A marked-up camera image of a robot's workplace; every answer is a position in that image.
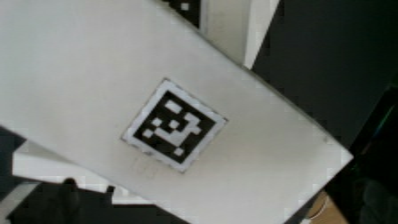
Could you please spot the white cabinet top block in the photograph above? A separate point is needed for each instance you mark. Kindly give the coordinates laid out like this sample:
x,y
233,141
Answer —
x,y
127,96

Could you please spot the white L-shaped fence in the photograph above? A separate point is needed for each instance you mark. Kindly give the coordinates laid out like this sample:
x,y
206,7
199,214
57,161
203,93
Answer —
x,y
39,165

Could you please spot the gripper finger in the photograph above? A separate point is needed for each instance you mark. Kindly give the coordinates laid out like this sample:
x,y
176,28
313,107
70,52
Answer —
x,y
47,203

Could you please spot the white cabinet body box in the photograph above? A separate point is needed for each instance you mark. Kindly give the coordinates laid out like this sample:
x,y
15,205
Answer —
x,y
233,22

